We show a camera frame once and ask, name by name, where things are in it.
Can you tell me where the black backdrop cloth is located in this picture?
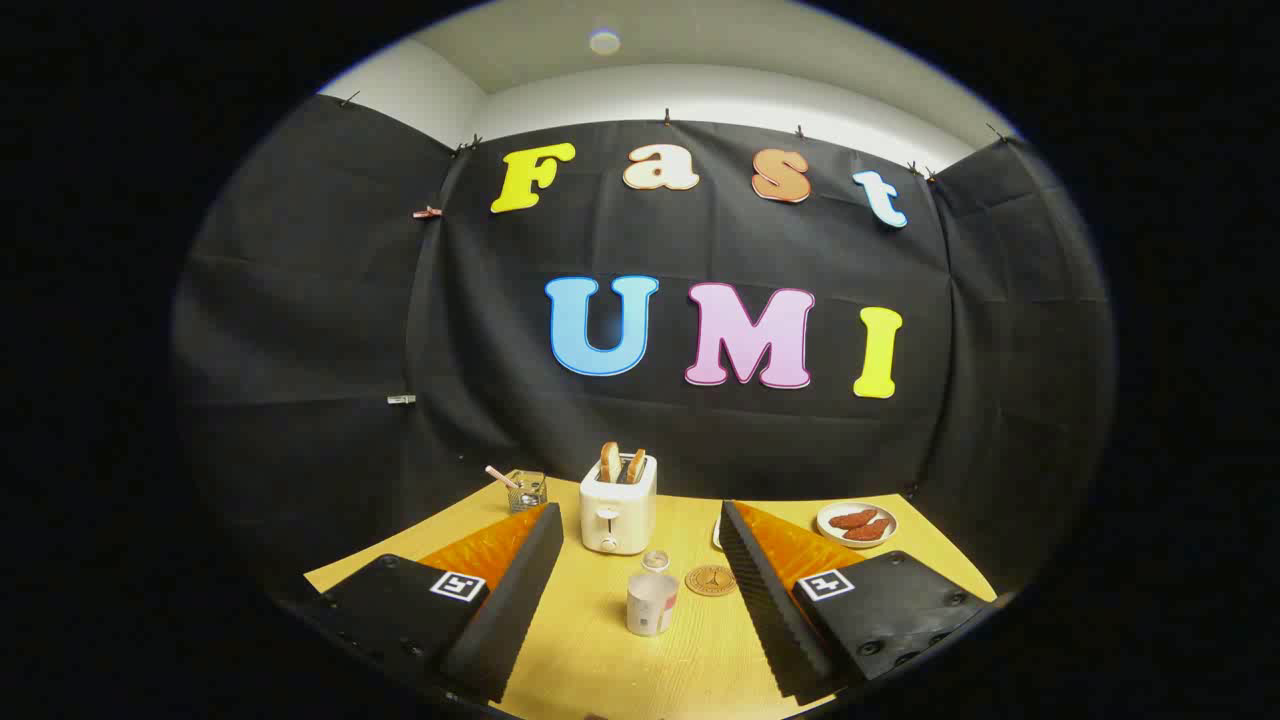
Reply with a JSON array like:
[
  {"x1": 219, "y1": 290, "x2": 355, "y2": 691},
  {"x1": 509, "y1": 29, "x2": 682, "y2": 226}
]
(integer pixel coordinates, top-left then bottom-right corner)
[{"x1": 170, "y1": 95, "x2": 1116, "y2": 601}]

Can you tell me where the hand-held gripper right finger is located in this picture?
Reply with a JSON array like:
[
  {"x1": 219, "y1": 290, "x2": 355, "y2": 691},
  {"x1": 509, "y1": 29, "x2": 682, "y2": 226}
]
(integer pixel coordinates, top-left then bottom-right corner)
[{"x1": 718, "y1": 499, "x2": 999, "y2": 703}]

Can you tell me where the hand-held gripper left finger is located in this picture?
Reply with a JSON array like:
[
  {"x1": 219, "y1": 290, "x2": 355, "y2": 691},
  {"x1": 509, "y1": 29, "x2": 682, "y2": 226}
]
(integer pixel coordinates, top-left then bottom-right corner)
[{"x1": 295, "y1": 502, "x2": 565, "y2": 705}]

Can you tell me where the small glass holder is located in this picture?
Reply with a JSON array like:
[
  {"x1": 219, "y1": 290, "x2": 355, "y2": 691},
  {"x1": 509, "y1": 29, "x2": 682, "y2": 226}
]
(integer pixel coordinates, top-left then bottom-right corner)
[{"x1": 506, "y1": 470, "x2": 548, "y2": 514}]

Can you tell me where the cream toaster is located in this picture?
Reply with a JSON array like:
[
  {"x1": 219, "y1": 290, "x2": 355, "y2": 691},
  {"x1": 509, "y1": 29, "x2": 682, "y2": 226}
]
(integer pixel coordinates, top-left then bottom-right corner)
[{"x1": 579, "y1": 452, "x2": 659, "y2": 556}]

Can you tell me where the clear juice bottle white label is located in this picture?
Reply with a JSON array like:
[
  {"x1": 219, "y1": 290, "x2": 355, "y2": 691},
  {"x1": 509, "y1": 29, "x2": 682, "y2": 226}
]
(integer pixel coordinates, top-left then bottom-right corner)
[{"x1": 626, "y1": 549, "x2": 680, "y2": 638}]

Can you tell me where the white round plate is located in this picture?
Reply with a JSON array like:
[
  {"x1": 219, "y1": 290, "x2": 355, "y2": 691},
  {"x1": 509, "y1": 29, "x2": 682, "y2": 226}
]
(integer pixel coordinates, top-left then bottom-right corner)
[{"x1": 816, "y1": 501, "x2": 899, "y2": 550}]

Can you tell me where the wooden table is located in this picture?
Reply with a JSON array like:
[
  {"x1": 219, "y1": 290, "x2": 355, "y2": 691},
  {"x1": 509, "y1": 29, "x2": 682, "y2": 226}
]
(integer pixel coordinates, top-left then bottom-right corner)
[{"x1": 303, "y1": 478, "x2": 999, "y2": 720}]

